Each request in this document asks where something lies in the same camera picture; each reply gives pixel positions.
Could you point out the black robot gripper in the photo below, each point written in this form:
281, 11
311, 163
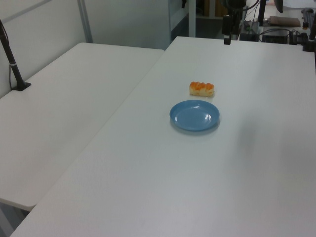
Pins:
227, 24

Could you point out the orange glazed bread loaf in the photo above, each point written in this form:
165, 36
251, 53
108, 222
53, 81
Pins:
202, 89

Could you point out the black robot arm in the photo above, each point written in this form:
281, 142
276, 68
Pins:
235, 3

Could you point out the blue round plate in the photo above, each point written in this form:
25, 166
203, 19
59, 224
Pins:
194, 115

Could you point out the black upright pole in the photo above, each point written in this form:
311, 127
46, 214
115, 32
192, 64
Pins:
261, 12

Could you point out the black electronics box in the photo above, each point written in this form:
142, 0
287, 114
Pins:
275, 36

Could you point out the brown cardboard box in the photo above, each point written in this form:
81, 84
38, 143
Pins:
284, 21

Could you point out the white side table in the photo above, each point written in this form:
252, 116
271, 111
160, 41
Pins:
61, 111

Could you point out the white cabinet frame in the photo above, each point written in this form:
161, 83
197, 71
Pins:
181, 19

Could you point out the black clamp camera mount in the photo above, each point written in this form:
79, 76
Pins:
309, 37

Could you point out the black camera stand pole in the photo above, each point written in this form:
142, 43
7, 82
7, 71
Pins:
11, 61

